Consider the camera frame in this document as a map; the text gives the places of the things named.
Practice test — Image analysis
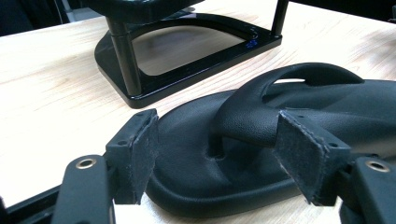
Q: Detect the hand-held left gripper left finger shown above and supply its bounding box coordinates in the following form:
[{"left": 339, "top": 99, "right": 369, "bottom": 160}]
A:
[{"left": 104, "top": 107, "right": 161, "bottom": 205}]

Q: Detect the pair of dark shoes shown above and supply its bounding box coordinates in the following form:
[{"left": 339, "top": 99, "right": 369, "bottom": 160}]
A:
[{"left": 145, "top": 62, "right": 396, "bottom": 219}]

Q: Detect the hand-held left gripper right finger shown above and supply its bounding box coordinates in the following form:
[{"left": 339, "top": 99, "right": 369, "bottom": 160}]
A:
[{"left": 272, "top": 109, "right": 353, "bottom": 207}]

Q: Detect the red and black shoe rack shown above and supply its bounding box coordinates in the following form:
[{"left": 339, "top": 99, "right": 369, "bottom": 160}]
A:
[{"left": 81, "top": 0, "right": 291, "bottom": 110}]

